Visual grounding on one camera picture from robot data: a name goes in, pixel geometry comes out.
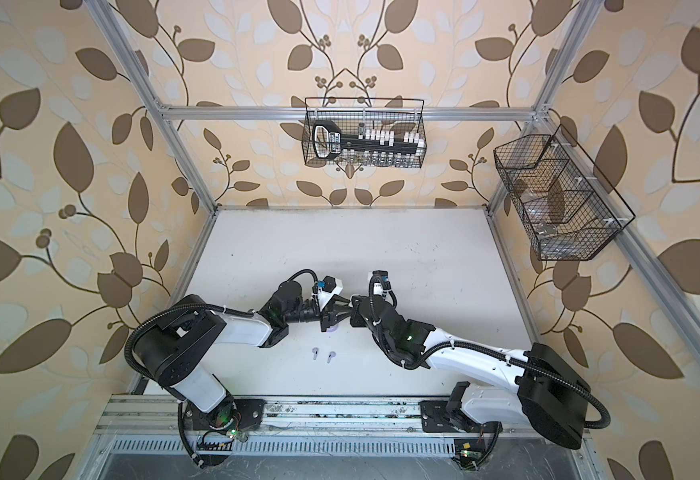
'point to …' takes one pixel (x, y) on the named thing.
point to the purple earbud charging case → (332, 328)
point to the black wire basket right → (566, 217)
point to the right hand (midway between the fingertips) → (353, 302)
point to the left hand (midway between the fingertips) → (356, 306)
